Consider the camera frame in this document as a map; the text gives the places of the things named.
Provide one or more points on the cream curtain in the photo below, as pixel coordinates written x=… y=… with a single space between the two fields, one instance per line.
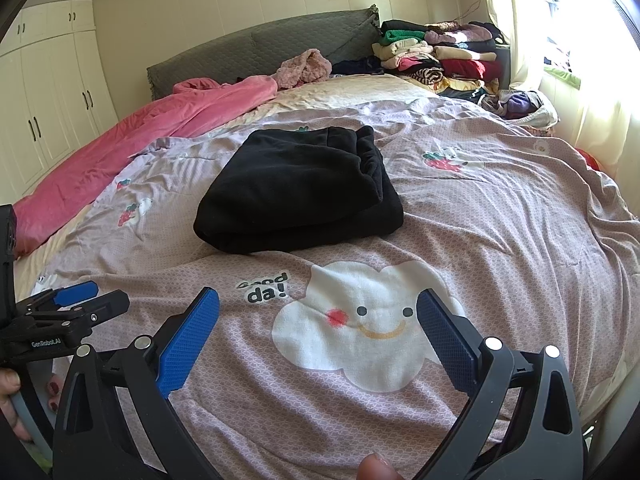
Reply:
x=600 y=120

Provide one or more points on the pile of folded clothes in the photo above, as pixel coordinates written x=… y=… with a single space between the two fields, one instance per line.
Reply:
x=440 y=60

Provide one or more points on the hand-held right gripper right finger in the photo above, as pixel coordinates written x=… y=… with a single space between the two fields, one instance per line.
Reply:
x=447 y=340

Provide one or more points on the person's left hand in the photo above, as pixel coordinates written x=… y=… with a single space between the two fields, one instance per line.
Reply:
x=10 y=385

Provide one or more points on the person's right hand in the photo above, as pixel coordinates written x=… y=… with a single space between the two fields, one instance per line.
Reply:
x=377 y=470

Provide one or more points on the dark nightstand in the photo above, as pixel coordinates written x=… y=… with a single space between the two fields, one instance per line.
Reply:
x=502 y=65

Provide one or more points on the white wardrobe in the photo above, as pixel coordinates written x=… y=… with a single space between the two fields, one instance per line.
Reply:
x=50 y=100

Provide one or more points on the dark navy garment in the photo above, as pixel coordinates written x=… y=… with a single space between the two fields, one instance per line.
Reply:
x=357 y=66

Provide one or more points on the black long-sleeved sweater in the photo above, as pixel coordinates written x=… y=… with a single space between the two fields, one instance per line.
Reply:
x=300 y=195

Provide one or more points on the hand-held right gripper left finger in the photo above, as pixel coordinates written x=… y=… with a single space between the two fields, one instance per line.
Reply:
x=190 y=340

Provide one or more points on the pink quilt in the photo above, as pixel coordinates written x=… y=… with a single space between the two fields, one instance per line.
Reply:
x=125 y=145

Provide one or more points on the window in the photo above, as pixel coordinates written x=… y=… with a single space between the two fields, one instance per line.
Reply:
x=560 y=20

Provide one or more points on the heap of purple small clothes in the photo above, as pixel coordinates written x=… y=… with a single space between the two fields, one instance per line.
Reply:
x=520 y=105

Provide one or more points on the lilac printed bed cover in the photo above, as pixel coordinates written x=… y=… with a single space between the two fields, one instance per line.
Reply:
x=500 y=240

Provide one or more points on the beige bed sheet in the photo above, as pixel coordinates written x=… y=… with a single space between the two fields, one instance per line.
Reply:
x=340 y=90

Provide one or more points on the grey quilted headboard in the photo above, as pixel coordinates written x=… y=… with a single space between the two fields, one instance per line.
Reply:
x=250 y=50

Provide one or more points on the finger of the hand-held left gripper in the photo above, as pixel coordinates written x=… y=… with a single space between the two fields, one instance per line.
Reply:
x=75 y=292
x=105 y=305

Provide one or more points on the pink fluffy garment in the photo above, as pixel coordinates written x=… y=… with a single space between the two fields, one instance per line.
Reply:
x=305 y=70

